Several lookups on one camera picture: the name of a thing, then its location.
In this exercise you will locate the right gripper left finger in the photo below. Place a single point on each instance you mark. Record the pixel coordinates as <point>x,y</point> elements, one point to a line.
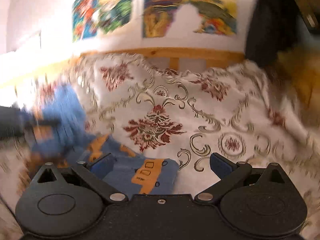
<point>63,202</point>

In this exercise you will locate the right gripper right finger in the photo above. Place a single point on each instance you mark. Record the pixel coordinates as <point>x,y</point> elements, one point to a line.
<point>257,202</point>

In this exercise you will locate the blue patterned child pants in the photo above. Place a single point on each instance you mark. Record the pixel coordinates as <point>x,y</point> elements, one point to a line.
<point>61,138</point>

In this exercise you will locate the floral white bedspread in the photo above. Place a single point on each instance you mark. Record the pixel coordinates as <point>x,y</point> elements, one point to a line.
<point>122,104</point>

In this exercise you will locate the anime cartoon poster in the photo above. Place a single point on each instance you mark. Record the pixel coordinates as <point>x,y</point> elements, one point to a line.
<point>99,17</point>

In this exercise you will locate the dark jacket on bedpost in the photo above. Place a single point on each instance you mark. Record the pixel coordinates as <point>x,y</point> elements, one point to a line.
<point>278,26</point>

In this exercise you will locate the swirly colourful torn poster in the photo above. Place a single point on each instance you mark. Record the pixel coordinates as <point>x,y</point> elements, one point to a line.
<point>168,17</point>

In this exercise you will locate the landscape colourful torn poster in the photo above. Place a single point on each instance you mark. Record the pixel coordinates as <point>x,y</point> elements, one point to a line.
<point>217,16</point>

